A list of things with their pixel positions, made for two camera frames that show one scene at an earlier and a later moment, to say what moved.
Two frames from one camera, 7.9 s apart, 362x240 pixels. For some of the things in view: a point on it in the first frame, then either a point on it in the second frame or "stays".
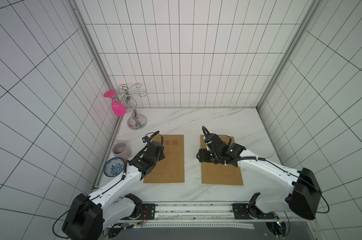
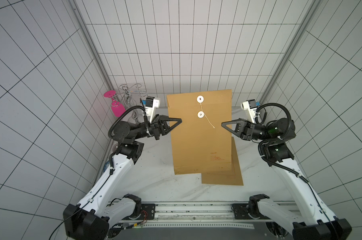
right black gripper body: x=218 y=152 -> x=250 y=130
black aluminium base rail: x=170 y=211 stays
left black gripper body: x=160 y=157 -> x=154 y=127
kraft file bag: x=213 y=173 stays
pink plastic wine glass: x=118 y=108 stays
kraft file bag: x=171 y=169 -> x=200 y=143
